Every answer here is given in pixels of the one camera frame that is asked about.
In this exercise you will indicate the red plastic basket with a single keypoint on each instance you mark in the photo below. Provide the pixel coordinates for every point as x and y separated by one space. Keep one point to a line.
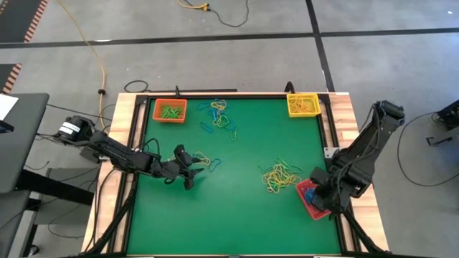
319 216

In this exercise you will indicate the black aluminium table frame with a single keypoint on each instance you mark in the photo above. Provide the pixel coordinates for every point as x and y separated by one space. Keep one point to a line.
251 97

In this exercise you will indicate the white paper stack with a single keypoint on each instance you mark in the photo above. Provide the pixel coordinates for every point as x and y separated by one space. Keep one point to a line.
7 105

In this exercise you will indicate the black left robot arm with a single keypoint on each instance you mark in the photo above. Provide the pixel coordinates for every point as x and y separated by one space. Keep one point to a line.
118 154

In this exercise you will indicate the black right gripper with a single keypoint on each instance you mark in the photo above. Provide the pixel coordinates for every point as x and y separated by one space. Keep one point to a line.
330 197

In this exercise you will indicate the light wooden table board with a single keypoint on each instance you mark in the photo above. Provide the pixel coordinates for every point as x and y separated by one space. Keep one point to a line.
123 107
340 104

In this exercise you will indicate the black striped floor mat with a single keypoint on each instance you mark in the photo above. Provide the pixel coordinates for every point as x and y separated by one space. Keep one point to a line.
5 77
18 18

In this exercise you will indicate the black desk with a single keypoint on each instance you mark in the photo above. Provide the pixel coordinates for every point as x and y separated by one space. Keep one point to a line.
25 150

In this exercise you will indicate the rubber band pile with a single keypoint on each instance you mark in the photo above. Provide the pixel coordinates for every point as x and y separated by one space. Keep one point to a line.
202 157
279 179

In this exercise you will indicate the black floor equipment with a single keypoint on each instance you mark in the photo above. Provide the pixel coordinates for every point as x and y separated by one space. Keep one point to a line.
450 116

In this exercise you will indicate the orange plastic basket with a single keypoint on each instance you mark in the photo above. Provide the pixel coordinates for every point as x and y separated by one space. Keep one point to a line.
168 121

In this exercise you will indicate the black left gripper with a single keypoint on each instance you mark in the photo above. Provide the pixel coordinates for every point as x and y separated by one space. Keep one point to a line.
174 169

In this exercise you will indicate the right pile of bands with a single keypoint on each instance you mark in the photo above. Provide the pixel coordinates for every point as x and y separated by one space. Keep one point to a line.
287 175

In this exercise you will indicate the grey desk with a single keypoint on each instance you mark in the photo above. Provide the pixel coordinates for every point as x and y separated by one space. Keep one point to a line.
10 222

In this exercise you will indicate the green table mat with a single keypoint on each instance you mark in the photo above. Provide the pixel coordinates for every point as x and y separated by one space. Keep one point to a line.
233 222

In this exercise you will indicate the dark flat desk item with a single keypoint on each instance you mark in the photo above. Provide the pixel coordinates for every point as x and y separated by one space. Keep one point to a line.
5 127

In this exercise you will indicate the yellow plastic basket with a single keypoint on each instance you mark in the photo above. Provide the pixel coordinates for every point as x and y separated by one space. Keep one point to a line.
294 114

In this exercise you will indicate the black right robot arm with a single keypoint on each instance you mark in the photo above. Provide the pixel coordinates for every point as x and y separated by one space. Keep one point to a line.
362 150

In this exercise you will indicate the green rubber band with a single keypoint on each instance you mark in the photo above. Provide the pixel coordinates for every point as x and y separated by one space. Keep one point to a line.
165 114
224 119
234 136
274 186
263 168
166 111
176 113
283 162

